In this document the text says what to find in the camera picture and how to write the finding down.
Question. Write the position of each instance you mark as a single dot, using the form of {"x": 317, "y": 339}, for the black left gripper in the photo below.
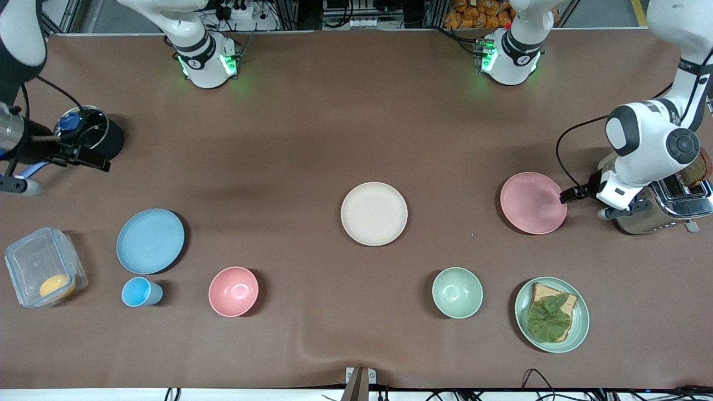
{"x": 587, "y": 190}

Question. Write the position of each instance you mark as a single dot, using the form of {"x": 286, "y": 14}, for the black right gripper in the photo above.
{"x": 40, "y": 143}

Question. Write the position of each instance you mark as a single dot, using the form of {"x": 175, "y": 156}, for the pink plate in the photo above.
{"x": 529, "y": 203}

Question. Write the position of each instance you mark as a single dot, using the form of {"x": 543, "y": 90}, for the light blue plate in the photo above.
{"x": 150, "y": 241}

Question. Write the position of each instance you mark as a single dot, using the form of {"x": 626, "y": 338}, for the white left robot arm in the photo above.
{"x": 640, "y": 133}

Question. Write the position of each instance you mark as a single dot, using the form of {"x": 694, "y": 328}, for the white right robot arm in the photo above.
{"x": 201, "y": 65}

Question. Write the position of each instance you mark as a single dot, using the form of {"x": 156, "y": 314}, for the glass lid with blue knob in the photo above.
{"x": 71, "y": 120}

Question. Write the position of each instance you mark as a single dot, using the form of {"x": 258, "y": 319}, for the silver toaster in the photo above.
{"x": 663, "y": 214}

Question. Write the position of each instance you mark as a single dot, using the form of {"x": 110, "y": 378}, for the brown bread slice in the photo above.
{"x": 548, "y": 292}

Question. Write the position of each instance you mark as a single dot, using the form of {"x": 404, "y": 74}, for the clear plastic container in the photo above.
{"x": 33, "y": 259}

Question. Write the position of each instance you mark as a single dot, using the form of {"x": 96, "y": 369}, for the brown toast slice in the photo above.
{"x": 696, "y": 170}

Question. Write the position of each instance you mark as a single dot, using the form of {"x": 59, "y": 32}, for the green lettuce leaf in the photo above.
{"x": 548, "y": 320}

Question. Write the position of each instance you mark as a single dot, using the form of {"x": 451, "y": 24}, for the yellow round food piece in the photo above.
{"x": 57, "y": 287}

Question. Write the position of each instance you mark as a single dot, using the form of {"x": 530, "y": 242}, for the green plate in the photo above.
{"x": 579, "y": 328}

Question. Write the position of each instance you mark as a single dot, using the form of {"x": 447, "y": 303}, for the light blue cup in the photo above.
{"x": 139, "y": 292}

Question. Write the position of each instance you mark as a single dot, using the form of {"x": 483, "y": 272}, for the green bowl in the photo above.
{"x": 457, "y": 293}

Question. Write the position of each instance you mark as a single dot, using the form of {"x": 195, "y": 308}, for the beige plate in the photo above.
{"x": 374, "y": 214}

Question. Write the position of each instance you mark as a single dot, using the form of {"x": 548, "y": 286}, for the bag of bread rolls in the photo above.
{"x": 479, "y": 14}

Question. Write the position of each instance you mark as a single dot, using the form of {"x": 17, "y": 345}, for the pink bowl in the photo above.
{"x": 233, "y": 291}

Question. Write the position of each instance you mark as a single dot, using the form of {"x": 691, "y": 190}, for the white power strip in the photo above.
{"x": 237, "y": 10}

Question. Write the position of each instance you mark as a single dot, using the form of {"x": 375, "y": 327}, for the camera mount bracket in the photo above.
{"x": 359, "y": 384}

